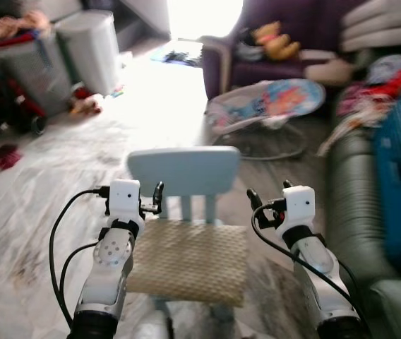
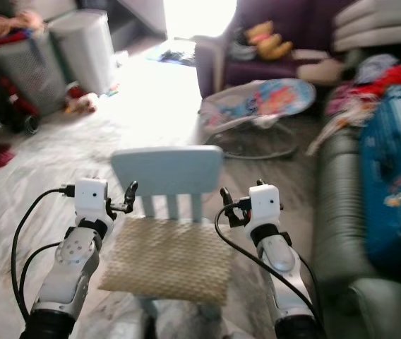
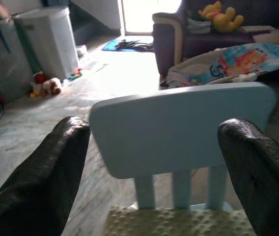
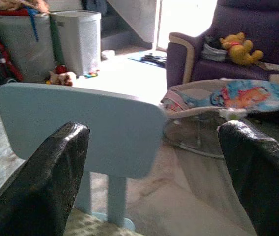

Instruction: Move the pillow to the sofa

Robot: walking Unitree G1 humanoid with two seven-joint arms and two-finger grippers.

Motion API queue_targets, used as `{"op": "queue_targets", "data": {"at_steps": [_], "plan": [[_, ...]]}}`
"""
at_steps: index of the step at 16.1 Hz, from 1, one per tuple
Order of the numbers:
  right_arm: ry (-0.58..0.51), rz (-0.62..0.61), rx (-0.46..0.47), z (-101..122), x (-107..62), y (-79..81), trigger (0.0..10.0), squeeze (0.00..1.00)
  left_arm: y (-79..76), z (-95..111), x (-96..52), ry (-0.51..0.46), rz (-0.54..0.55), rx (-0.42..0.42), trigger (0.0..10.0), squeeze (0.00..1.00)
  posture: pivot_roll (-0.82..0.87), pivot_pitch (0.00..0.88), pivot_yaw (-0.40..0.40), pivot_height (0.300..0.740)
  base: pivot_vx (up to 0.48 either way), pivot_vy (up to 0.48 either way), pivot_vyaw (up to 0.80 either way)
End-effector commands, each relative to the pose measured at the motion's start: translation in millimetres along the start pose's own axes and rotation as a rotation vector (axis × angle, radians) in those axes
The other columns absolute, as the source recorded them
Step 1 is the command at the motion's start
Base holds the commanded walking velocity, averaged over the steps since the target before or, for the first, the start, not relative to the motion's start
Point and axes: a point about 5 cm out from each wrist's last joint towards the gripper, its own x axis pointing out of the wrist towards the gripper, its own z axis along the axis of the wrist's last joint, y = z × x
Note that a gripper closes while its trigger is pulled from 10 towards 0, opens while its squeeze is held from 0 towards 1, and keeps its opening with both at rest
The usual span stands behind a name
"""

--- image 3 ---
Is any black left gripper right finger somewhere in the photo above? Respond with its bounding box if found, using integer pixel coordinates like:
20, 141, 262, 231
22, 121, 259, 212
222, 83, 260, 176
217, 118, 279, 236

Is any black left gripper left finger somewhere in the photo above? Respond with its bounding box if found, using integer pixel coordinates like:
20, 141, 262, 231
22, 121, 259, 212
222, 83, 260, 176
0, 116, 91, 236

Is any beige dotted pillow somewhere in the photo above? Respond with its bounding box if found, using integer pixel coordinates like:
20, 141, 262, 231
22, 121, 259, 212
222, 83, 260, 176
104, 205, 257, 236

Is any dark purple sofa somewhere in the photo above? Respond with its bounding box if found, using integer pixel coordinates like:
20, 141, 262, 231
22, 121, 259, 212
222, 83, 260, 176
152, 0, 279, 77

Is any brown and white plush toy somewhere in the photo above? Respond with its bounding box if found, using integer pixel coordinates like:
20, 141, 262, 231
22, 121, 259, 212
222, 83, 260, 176
30, 77, 63, 97

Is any red toy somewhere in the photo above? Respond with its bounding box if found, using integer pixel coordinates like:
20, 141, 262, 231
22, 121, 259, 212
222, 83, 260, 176
33, 72, 47, 84

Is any light blue children's chair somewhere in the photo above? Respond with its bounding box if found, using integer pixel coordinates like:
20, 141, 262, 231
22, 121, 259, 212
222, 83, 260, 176
89, 82, 278, 212

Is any small colourful toy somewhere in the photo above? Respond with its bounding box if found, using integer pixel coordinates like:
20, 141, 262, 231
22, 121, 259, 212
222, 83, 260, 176
67, 68, 83, 81

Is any colourful printed baby bouncer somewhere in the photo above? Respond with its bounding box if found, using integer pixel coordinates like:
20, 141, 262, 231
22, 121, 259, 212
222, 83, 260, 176
165, 42, 279, 88

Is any grey laundry basket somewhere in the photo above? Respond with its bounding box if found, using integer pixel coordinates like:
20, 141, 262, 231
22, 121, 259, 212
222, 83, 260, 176
0, 17, 34, 103

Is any green pole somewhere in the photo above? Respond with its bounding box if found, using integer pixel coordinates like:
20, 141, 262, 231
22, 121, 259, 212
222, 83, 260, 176
15, 23, 43, 74

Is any white plastic bin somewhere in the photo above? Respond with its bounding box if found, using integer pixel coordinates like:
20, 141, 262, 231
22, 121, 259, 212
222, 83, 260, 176
13, 6, 79, 81

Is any blue floor mat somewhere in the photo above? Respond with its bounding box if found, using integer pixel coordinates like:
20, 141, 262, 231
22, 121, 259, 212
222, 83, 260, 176
102, 38, 155, 53

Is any yellow bear plush toy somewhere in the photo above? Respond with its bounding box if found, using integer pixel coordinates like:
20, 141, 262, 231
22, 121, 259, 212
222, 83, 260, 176
197, 0, 245, 33

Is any black cloth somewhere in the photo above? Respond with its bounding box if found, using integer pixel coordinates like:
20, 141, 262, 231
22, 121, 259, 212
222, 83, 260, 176
116, 40, 155, 53

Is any folded clothes stack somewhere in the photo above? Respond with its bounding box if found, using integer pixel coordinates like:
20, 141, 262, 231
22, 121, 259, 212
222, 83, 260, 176
186, 16, 212, 34

